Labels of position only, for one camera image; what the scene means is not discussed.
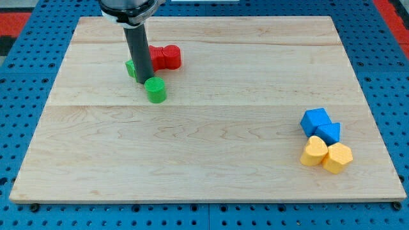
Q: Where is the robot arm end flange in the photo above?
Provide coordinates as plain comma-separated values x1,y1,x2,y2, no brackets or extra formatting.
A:
98,0,166,29

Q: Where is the blue cube block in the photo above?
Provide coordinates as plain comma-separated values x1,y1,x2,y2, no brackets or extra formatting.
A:
300,108,332,137

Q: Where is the light wooden board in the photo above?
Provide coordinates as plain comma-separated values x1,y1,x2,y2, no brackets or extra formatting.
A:
10,16,406,204

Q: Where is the green cylinder block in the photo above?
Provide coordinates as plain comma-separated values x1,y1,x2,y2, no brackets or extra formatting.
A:
144,77,167,104

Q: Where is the red cylinder block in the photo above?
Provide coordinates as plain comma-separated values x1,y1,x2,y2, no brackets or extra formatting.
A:
162,45,181,70

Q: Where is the red star block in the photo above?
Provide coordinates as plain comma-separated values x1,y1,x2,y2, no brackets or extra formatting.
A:
149,45,166,72

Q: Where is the green block behind rod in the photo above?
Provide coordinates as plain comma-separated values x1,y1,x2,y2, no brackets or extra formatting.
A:
125,59,137,80

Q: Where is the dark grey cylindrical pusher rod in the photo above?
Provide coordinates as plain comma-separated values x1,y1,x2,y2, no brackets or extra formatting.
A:
124,24,154,84

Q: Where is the yellow heart block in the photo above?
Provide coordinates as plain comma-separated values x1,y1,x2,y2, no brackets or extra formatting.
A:
300,135,328,166

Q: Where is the blue triangle block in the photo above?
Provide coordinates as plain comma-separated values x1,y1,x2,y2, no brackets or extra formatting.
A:
314,123,341,146

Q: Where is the yellow hexagon block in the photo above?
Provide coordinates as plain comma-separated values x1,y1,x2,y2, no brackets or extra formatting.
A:
322,142,353,174

